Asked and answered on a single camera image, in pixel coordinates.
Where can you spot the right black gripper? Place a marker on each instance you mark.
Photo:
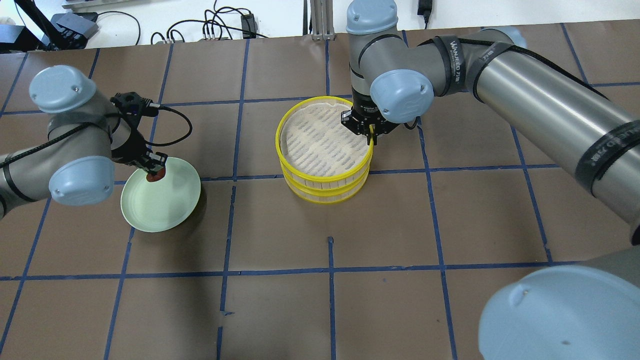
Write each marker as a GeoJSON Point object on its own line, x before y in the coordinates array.
{"type": "Point", "coordinates": [361, 111]}

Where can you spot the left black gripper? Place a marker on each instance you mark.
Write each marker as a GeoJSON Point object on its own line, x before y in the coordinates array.
{"type": "Point", "coordinates": [131, 149]}

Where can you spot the brown bun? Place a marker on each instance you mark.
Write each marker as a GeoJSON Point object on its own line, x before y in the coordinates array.
{"type": "Point", "coordinates": [156, 177]}

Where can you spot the yellow steamer layer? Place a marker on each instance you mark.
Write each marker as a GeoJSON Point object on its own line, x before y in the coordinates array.
{"type": "Point", "coordinates": [313, 145]}
{"type": "Point", "coordinates": [325, 193]}

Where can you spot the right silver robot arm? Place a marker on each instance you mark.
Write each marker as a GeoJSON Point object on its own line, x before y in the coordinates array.
{"type": "Point", "coordinates": [583, 311]}

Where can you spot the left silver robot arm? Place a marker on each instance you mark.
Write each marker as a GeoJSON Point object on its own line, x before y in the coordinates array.
{"type": "Point", "coordinates": [87, 135]}

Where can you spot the light green plate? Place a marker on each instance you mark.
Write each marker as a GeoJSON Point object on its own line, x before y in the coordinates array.
{"type": "Point", "coordinates": [156, 206]}

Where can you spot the black power brick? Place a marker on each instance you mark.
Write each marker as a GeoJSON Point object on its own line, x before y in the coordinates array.
{"type": "Point", "coordinates": [76, 26]}

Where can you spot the black power adapter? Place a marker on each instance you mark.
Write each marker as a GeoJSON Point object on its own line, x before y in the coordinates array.
{"type": "Point", "coordinates": [249, 26]}

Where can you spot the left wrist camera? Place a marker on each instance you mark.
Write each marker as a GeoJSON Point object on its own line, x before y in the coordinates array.
{"type": "Point", "coordinates": [132, 104]}

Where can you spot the aluminium frame post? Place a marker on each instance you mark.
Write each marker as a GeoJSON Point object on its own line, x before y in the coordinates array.
{"type": "Point", "coordinates": [322, 20]}

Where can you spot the black camera tripod arm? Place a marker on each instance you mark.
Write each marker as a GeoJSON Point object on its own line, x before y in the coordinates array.
{"type": "Point", "coordinates": [53, 40]}

